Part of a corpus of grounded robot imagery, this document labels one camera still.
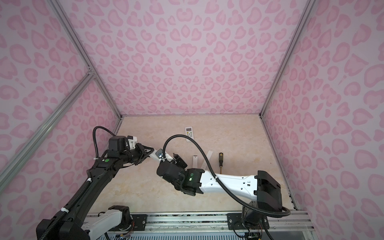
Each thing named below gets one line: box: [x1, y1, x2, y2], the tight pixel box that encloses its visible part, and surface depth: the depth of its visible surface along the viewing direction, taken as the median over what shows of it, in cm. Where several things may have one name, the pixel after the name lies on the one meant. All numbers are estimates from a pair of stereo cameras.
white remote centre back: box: [185, 126, 194, 143], surface depth 112 cm
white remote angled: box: [149, 147, 174, 163], surface depth 61 cm
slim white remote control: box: [192, 155, 198, 168], surface depth 95 cm
